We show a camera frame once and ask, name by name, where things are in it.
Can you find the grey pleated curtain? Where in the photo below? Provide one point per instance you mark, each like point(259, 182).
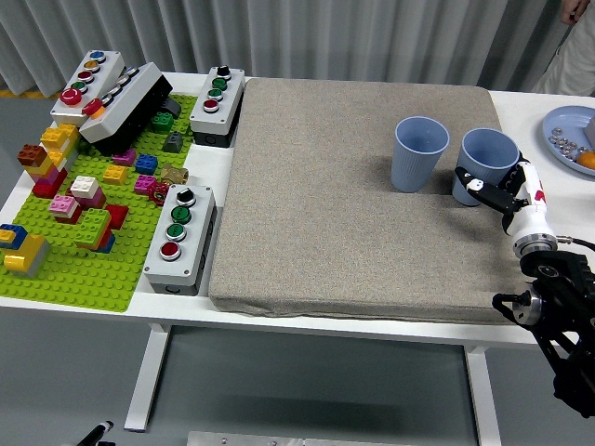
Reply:
point(325, 37)

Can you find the magenta toy brick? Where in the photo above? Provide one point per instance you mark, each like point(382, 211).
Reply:
point(144, 185)
point(124, 158)

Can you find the pink-topped brick stack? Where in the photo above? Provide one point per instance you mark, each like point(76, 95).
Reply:
point(65, 206)

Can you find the black curved toy piece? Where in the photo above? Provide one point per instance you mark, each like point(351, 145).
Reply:
point(171, 108)

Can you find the grey five-button control box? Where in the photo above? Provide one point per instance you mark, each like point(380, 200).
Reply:
point(104, 74)

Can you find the blue toy brick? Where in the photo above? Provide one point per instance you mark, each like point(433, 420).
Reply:
point(146, 165)

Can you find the yellow toy brick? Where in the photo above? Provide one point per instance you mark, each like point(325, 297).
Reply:
point(115, 175)

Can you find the grey-brown fabric mat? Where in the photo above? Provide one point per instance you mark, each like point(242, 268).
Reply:
point(325, 209)

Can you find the long grey button control box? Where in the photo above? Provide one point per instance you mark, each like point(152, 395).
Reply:
point(125, 107)

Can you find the green toy brick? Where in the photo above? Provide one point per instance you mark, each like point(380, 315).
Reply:
point(162, 123)

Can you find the brown yellow red brick tower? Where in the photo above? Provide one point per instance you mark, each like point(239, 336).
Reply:
point(46, 179)

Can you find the blue ribbed plastic cup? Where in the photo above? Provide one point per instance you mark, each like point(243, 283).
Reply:
point(411, 172)
point(488, 160)

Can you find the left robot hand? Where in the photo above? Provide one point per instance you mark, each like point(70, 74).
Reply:
point(97, 433)

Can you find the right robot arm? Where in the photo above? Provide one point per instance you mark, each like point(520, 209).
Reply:
point(558, 288)

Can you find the green brick baseplate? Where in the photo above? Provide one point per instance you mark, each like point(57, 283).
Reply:
point(93, 279)

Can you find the person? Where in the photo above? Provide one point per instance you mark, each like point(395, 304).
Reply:
point(572, 60)

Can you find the blue yellow grey brick stack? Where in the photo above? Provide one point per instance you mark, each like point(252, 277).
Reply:
point(28, 253)

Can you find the green orange brick stack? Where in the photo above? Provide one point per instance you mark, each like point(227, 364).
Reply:
point(93, 227)

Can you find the grey four-button control box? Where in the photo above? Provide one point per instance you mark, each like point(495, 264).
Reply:
point(230, 102)
point(197, 232)

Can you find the red toy brick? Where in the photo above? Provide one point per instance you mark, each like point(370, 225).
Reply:
point(118, 216)

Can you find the white-topped magenta brick stack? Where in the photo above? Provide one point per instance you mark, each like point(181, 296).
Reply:
point(86, 188)

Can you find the blue plate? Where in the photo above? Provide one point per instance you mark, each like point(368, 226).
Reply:
point(564, 118)

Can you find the person's hand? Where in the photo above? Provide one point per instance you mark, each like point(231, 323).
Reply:
point(575, 10)

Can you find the dark grey slope brick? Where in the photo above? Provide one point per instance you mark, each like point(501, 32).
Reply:
point(173, 143)

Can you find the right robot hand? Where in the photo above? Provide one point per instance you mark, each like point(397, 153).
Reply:
point(530, 218)

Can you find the white table leg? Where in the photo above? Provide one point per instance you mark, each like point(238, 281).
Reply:
point(483, 399)
point(144, 381)

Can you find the orange fruit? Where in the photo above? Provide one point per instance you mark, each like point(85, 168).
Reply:
point(588, 160)

